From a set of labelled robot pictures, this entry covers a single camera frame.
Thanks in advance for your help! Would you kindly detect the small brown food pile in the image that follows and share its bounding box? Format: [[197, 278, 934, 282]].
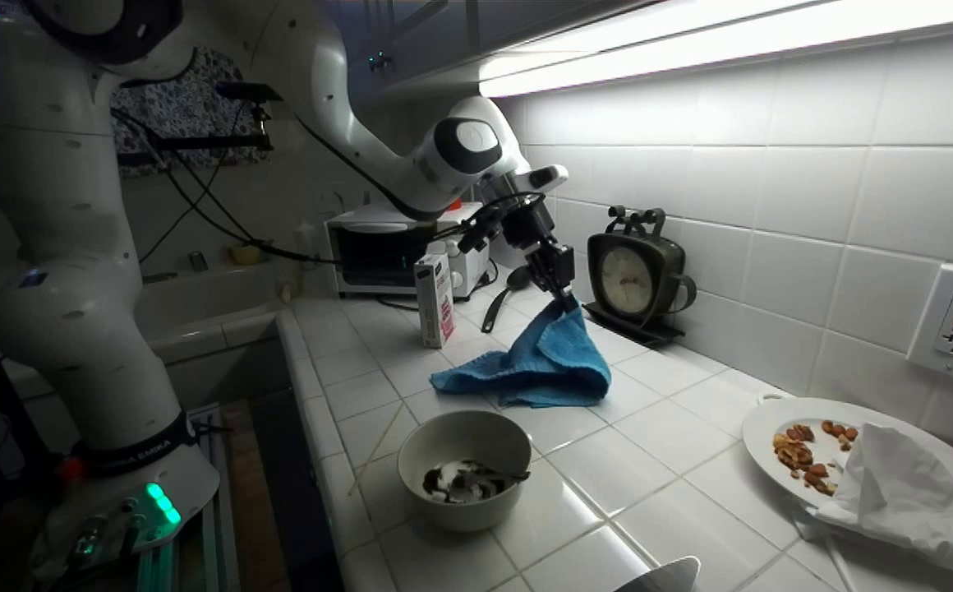
[[817, 417, 864, 453]]

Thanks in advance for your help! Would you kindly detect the white dinner plate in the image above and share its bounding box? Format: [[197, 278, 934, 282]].
[[740, 391, 953, 551]]

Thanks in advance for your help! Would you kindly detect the white red drink carton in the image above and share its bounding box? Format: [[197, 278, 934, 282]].
[[411, 245, 460, 350]]

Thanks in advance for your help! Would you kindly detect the under-cabinet light strip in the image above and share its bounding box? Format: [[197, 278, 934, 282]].
[[474, 0, 953, 105]]

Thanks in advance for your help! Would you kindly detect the yellow sponge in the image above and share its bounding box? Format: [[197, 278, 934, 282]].
[[224, 240, 273, 269]]

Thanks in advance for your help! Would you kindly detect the white toaster oven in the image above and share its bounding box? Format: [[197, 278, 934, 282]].
[[325, 207, 498, 301]]

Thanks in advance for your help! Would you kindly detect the black plastic ladle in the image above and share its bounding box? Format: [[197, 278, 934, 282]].
[[480, 262, 539, 335]]

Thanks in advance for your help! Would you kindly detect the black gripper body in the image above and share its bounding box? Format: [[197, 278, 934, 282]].
[[491, 194, 563, 252]]

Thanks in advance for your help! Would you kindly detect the black cable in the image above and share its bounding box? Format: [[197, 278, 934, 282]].
[[112, 105, 338, 269]]

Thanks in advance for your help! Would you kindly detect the crumpled white napkin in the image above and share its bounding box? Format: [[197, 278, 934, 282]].
[[816, 421, 953, 585]]

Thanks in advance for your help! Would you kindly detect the white ceramic bowl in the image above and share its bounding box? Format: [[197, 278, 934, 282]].
[[395, 407, 536, 537]]

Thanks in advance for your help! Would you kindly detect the white cup rim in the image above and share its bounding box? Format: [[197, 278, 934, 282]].
[[615, 551, 705, 592]]

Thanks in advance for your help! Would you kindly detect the large brown food pile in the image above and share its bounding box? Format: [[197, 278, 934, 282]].
[[767, 421, 841, 501]]

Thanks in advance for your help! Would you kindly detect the black kettle-shaped clock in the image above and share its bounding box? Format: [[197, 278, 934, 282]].
[[581, 202, 701, 350]]

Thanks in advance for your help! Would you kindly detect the blue terry cloth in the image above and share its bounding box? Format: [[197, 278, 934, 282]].
[[427, 291, 615, 412]]

